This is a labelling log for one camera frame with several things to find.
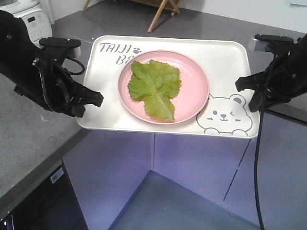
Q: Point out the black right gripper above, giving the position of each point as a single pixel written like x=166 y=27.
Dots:
x=278 y=84

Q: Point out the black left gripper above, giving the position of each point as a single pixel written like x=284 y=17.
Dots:
x=47 y=83

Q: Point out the cream bear serving tray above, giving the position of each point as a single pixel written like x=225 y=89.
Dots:
x=226 y=113

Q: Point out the pink round plate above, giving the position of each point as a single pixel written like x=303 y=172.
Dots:
x=194 y=90

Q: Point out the green lettuce leaf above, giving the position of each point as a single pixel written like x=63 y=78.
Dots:
x=156 y=84

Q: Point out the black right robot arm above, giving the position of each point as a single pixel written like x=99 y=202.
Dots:
x=300 y=46

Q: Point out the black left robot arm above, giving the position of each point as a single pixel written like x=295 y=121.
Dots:
x=16 y=48

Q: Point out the grey cabinet door panel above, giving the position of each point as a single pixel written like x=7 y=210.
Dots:
x=105 y=169

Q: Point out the white rice cooker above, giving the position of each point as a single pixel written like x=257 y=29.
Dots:
x=31 y=12

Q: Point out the black drawer disinfection cabinet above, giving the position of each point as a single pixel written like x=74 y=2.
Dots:
x=43 y=200

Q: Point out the wooden folding stand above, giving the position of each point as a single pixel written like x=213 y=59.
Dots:
x=127 y=17

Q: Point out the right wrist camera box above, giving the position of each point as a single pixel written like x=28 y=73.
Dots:
x=259 y=42

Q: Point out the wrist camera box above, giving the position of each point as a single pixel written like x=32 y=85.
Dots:
x=259 y=42
x=56 y=47

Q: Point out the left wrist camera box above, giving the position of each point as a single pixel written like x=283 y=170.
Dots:
x=56 y=47

